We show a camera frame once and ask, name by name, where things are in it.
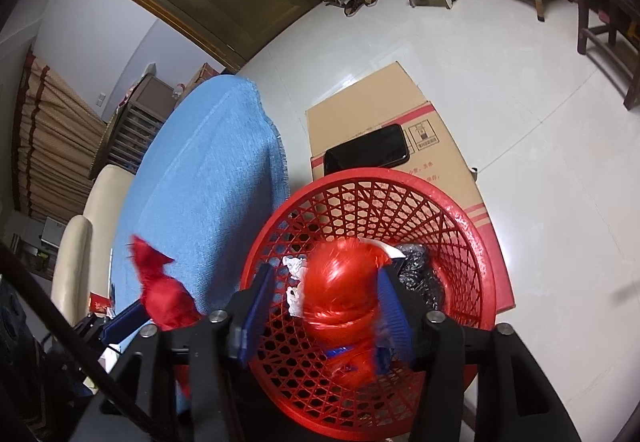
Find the black cable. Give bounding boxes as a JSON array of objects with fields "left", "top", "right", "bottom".
[{"left": 0, "top": 242, "right": 168, "bottom": 442}]

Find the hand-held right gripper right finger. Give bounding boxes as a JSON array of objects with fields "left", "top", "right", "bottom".
[{"left": 375, "top": 267, "right": 583, "bottom": 442}]

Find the black plastic bag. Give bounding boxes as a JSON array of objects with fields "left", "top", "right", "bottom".
[{"left": 395, "top": 244, "right": 448, "bottom": 313}]

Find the red mesh basket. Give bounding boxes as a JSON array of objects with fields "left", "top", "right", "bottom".
[{"left": 239, "top": 167, "right": 498, "bottom": 438}]

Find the red plastic bag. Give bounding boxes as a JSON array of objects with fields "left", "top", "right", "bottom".
[{"left": 131, "top": 234, "right": 203, "bottom": 398}]

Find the white tissue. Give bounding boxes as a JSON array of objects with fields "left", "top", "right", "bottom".
[{"left": 282, "top": 254, "right": 311, "bottom": 318}]

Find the flat cardboard box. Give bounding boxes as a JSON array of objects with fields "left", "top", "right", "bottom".
[{"left": 305, "top": 61, "right": 516, "bottom": 318}]

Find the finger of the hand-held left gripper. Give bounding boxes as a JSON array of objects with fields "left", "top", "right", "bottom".
[{"left": 100, "top": 299, "right": 151, "bottom": 348}]

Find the wooden radiator cover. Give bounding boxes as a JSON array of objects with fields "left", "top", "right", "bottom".
[{"left": 90, "top": 63, "right": 188, "bottom": 180}]

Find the black smartphone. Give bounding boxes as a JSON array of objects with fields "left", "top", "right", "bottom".
[{"left": 322, "top": 123, "right": 411, "bottom": 178}]

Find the brown cardboard box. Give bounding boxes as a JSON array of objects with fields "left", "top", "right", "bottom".
[{"left": 182, "top": 63, "right": 226, "bottom": 90}]

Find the white paper scrap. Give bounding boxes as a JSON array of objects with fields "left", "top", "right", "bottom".
[{"left": 360, "top": 239, "right": 406, "bottom": 263}]

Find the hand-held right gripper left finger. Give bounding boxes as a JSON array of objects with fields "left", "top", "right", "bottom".
[{"left": 70, "top": 263, "right": 277, "bottom": 442}]

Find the beige pleated curtain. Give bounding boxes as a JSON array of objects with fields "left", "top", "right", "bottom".
[{"left": 10, "top": 47, "right": 108, "bottom": 223}]

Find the red shiny candy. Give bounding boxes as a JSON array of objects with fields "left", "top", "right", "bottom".
[{"left": 287, "top": 242, "right": 396, "bottom": 380}]

